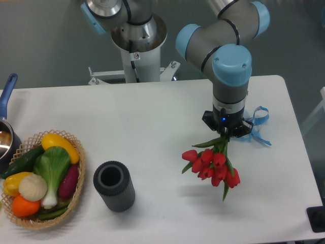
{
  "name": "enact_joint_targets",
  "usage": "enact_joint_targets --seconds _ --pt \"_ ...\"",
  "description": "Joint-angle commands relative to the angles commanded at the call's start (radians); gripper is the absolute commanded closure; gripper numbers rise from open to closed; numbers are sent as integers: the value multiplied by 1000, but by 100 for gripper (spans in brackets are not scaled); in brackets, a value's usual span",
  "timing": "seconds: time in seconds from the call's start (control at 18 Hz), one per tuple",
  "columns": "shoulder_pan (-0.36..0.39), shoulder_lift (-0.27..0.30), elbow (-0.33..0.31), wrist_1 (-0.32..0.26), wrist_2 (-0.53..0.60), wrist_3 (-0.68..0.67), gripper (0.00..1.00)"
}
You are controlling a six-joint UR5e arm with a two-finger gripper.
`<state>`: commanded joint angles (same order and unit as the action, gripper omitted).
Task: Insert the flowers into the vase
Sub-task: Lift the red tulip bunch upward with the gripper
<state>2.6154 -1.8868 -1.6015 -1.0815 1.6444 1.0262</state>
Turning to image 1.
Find dark grey ribbed vase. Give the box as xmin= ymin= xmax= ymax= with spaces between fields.
xmin=93 ymin=161 xmax=136 ymax=212

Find blue handled saucepan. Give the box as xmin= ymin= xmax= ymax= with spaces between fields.
xmin=1 ymin=73 xmax=21 ymax=173

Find woven wicker basket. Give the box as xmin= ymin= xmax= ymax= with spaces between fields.
xmin=2 ymin=130 xmax=86 ymax=230

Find green bok choy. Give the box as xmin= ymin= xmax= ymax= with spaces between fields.
xmin=34 ymin=146 xmax=71 ymax=209

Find red tulip bouquet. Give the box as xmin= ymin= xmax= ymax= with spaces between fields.
xmin=181 ymin=129 xmax=241 ymax=200

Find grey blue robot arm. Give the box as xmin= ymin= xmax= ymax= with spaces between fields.
xmin=81 ymin=1 xmax=270 ymax=137

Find green bean pods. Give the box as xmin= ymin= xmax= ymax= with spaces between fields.
xmin=37 ymin=202 xmax=69 ymax=221

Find white chair frame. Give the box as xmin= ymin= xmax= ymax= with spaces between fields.
xmin=301 ymin=87 xmax=324 ymax=136

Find white garlic bulb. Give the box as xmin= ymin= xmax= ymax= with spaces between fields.
xmin=18 ymin=174 xmax=47 ymax=202

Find purple sweet potato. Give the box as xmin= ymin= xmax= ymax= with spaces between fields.
xmin=58 ymin=165 xmax=79 ymax=199

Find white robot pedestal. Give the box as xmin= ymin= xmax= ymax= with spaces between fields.
xmin=88 ymin=12 xmax=181 ymax=86

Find black device at table edge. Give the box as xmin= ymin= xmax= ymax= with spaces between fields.
xmin=306 ymin=206 xmax=324 ymax=233

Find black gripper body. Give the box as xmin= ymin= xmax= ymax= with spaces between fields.
xmin=202 ymin=107 xmax=253 ymax=138

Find light blue ribbon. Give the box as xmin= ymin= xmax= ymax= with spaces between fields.
xmin=244 ymin=106 xmax=272 ymax=146

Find yellow bell pepper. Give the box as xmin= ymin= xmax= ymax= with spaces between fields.
xmin=3 ymin=172 xmax=33 ymax=197

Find green cucumber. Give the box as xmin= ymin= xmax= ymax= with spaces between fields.
xmin=2 ymin=145 xmax=44 ymax=179

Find orange fruit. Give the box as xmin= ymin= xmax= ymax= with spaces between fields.
xmin=12 ymin=195 xmax=41 ymax=217

